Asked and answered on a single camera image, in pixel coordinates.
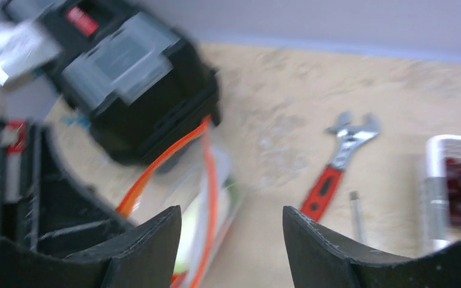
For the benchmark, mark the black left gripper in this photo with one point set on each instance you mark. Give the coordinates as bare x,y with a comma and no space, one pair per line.
41,204

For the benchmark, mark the black plastic toolbox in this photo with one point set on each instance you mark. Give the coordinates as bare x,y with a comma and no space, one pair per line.
139,82

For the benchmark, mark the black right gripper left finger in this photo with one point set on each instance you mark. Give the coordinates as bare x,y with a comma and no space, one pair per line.
141,257

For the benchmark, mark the clear zip top bag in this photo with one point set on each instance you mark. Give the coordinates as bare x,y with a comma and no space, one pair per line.
198,163

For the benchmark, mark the red handled adjustable wrench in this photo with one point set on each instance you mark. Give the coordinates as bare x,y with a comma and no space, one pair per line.
349,139

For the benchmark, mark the white toy radish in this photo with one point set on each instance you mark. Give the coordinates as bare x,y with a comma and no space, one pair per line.
191,242

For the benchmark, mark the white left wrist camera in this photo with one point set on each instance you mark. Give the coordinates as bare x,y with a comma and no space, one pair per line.
24,47

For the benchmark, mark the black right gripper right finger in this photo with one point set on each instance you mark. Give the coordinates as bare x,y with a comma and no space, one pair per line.
321,257

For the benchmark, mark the white plastic basket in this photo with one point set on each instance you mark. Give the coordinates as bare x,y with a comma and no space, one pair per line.
434,229

